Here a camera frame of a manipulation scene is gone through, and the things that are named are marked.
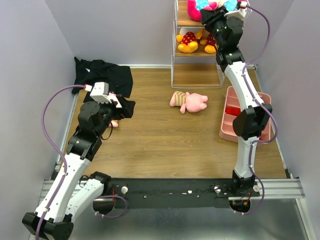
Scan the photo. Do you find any small yellow plush toy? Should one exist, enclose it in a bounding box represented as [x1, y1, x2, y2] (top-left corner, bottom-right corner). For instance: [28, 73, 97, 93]
[176, 27, 204, 53]

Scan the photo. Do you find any pink pig plush left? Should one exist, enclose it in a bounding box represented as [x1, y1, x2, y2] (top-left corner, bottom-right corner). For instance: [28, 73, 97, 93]
[109, 120, 119, 128]

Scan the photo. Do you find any white wire wooden shelf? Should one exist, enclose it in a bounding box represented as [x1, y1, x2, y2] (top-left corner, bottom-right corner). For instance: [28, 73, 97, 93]
[170, 0, 225, 88]

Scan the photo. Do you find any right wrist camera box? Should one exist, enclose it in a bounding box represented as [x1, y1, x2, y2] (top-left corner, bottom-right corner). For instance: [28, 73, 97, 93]
[224, 0, 250, 19]

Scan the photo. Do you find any white plush blue dress front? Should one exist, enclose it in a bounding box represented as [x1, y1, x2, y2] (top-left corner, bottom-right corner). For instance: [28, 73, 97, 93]
[186, 0, 216, 22]

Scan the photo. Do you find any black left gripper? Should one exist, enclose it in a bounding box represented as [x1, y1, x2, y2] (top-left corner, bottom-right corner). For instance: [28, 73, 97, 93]
[91, 94, 135, 137]

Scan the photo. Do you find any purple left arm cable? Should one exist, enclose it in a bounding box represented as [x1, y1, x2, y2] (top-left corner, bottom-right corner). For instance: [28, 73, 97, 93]
[34, 84, 128, 240]

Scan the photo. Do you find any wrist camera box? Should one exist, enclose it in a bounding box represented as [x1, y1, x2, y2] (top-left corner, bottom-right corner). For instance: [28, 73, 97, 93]
[90, 82, 115, 103]
[224, 0, 250, 19]

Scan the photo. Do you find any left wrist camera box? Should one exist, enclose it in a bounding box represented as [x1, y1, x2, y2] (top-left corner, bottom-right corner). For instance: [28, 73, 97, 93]
[90, 82, 115, 103]

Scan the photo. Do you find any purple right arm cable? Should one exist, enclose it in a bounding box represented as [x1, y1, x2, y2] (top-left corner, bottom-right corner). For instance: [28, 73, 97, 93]
[232, 5, 279, 216]

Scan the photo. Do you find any pink pig plush striped shirt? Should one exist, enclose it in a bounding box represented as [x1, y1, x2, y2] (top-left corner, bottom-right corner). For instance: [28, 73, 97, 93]
[169, 91, 208, 114]

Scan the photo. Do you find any red sock middle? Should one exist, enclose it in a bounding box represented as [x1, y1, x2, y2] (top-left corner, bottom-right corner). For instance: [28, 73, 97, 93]
[225, 106, 242, 117]

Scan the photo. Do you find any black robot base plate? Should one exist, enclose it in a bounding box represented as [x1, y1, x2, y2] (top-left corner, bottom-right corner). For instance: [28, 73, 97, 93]
[79, 177, 261, 210]

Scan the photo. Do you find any white plush blue dress back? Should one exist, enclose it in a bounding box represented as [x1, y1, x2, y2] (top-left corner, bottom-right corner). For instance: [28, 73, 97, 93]
[208, 0, 241, 12]

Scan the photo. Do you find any pink divided organizer tray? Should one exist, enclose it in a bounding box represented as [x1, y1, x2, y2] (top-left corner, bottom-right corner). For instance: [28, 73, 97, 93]
[219, 86, 272, 143]

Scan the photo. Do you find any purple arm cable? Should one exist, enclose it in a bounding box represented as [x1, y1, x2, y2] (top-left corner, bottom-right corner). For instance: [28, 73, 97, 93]
[232, 5, 279, 216]
[34, 84, 128, 240]

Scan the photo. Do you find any large yellow plush toy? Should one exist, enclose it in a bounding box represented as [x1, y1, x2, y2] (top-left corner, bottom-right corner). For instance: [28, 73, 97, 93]
[200, 32, 217, 54]

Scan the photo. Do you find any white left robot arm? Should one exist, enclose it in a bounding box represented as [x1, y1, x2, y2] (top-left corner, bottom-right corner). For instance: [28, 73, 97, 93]
[22, 94, 136, 240]

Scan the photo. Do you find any black cloth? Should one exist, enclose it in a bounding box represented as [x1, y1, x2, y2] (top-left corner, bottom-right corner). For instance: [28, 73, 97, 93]
[74, 57, 133, 98]

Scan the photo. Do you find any white plush blue dress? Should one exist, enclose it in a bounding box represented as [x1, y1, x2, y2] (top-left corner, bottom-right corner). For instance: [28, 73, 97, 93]
[208, 0, 241, 12]
[186, 0, 216, 22]

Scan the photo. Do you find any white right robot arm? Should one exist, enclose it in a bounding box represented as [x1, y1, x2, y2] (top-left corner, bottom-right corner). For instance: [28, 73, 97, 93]
[200, 1, 272, 196]

